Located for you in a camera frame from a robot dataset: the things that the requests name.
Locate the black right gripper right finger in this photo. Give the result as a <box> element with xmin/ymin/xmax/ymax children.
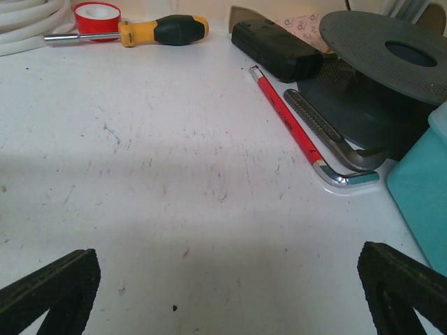
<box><xmin>357</xmin><ymin>241</ymin><xmax>446</xmax><ymax>334</ymax></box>

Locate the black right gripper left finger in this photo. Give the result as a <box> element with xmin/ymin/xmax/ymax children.
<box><xmin>1</xmin><ymin>248</ymin><xmax>101</xmax><ymax>334</ymax></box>

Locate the teal plastic case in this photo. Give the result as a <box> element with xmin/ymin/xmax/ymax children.
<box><xmin>387</xmin><ymin>103</ymin><xmax>447</xmax><ymax>276</ymax></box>

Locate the black plastic spool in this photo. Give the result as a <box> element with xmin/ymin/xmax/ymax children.
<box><xmin>298</xmin><ymin>10</ymin><xmax>446</xmax><ymax>161</ymax></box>

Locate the black rectangular block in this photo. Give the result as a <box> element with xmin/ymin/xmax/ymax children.
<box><xmin>231</xmin><ymin>19</ymin><xmax>324</xmax><ymax>83</ymax></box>

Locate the sandpaper sheet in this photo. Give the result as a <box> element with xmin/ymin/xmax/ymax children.
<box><xmin>275</xmin><ymin>13</ymin><xmax>329</xmax><ymax>53</ymax></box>

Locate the red white tape roll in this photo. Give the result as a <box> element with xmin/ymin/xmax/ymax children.
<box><xmin>73</xmin><ymin>1</ymin><xmax>122</xmax><ymax>42</ymax></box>

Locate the yellow black screwdriver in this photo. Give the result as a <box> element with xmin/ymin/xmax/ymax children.
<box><xmin>43</xmin><ymin>15</ymin><xmax>209</xmax><ymax>47</ymax></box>

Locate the red handled hex key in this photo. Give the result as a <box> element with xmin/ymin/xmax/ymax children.
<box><xmin>249</xmin><ymin>65</ymin><xmax>379</xmax><ymax>188</ymax></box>

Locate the white cable coil spool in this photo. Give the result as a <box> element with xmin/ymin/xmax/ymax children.
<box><xmin>1</xmin><ymin>0</ymin><xmax>75</xmax><ymax>56</ymax></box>

